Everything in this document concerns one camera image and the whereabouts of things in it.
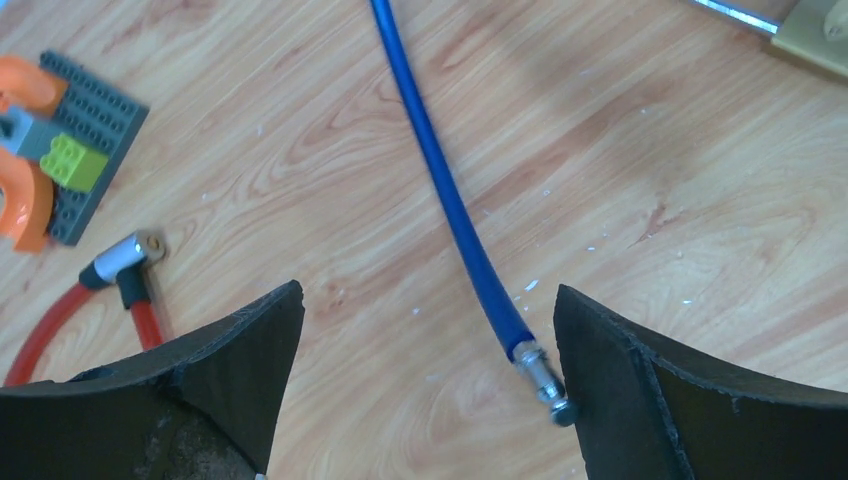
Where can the brass padlock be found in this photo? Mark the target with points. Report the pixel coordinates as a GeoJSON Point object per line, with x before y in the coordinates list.
{"type": "Point", "coordinates": [814, 31]}

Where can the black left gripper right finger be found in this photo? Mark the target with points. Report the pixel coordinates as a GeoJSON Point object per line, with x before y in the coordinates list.
{"type": "Point", "coordinates": [650, 407]}

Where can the red cable lock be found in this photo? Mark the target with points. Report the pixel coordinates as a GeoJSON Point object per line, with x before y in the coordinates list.
{"type": "Point", "coordinates": [121, 266]}

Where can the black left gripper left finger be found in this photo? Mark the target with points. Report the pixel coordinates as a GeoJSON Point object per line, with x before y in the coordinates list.
{"type": "Point", "coordinates": [202, 406]}

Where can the orange grey toy block build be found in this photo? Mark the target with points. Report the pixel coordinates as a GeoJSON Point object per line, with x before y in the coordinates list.
{"type": "Point", "coordinates": [64, 134]}

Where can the blue cable lock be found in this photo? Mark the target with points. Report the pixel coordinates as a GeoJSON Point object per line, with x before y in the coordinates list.
{"type": "Point", "coordinates": [512, 332]}

